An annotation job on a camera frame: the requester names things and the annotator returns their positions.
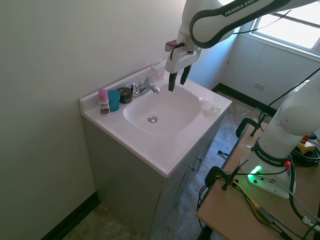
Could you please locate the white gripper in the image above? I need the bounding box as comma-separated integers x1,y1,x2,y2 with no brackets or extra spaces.
165,47,202,93

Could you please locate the clear plastic wrap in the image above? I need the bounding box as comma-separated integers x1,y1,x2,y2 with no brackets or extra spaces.
198,96,224,116

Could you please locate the white sink vanity top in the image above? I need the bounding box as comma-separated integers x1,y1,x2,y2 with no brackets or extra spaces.
79,68,233,179

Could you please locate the dark round jar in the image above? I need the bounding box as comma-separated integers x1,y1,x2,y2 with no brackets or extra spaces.
116,86,134,105

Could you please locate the blue plastic cup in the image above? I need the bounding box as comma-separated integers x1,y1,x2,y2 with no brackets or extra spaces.
107,89,122,113

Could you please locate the white bottle with pink cap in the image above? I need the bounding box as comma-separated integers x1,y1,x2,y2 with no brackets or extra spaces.
98,88,111,117

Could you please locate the black C-clamp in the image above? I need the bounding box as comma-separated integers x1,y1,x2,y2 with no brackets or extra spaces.
235,111,270,139
204,159,249,192

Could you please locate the grey vanity cabinet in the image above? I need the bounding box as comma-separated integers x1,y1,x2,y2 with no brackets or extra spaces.
82,116,226,236

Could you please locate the window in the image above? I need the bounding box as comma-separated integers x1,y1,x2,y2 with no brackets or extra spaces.
249,0,320,52

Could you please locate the yellow emergency stop button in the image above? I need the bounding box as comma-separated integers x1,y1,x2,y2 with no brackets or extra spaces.
298,133,320,154

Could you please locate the red black wrist camera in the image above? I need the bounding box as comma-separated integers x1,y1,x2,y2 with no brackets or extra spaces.
164,39,186,53

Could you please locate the chrome two-handle faucet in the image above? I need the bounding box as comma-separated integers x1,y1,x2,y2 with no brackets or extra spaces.
126,70,161,98

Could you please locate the yellow cable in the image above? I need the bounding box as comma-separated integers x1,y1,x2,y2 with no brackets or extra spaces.
232,180,262,210

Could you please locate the black coiled cable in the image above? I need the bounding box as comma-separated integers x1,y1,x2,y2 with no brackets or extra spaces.
289,144,320,166

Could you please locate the grey cable adapter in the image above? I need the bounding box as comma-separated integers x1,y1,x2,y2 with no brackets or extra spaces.
257,206,276,225

